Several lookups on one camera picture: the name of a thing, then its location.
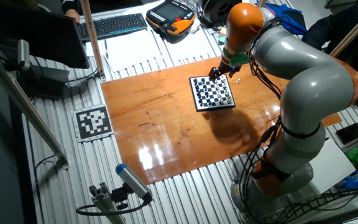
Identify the black box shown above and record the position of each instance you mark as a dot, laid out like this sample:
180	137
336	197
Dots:
48	81

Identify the black round spool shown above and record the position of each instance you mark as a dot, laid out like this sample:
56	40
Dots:
216	11

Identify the black smartphone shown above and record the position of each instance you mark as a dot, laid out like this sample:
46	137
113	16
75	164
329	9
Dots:
350	133

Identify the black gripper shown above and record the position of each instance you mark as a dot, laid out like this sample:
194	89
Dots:
228	67

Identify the aluminium camera stand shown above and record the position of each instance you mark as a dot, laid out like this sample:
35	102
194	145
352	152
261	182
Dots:
104	202

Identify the orange wooden board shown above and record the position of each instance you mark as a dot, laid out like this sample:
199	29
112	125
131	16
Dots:
166	130

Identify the operator bare hand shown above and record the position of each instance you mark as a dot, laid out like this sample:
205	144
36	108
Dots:
73	15

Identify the black computer monitor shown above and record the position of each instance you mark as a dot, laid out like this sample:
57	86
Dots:
42	34

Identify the grey camera with blue end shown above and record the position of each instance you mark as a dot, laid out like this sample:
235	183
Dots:
132	182

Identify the blue cloth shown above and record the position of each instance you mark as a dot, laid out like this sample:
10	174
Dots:
287	18

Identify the man in black jacket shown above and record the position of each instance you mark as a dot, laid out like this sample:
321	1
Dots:
319	31

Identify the white chess piece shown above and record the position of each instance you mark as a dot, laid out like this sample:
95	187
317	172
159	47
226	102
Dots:
237	81

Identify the small wooden cube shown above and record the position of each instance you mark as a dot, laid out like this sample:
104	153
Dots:
222	31

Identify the dark pen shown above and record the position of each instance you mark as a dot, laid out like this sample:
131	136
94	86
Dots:
106	49

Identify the small white paper sheet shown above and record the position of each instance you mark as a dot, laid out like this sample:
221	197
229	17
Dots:
95	49

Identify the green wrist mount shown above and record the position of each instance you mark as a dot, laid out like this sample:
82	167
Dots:
238	59

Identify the blue plastic bag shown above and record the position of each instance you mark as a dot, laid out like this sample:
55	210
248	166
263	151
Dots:
353	180

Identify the black and white marker tag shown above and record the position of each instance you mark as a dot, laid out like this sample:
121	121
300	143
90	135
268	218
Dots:
93	123

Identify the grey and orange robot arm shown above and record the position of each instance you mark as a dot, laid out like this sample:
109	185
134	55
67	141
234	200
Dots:
315	87

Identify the grey webcam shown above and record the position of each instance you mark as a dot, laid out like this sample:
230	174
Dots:
23	53

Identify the white flat sheet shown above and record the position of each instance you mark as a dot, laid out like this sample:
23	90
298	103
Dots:
331	168

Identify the black and white chessboard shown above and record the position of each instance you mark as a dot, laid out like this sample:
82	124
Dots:
211	93

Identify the operator dark sleeved forearm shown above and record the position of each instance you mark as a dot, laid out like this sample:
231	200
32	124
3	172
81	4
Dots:
70	3

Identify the black computer keyboard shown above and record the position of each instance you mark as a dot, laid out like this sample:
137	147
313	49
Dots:
113	26

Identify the orange and black teach pendant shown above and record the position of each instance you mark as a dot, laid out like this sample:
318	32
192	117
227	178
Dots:
169	15

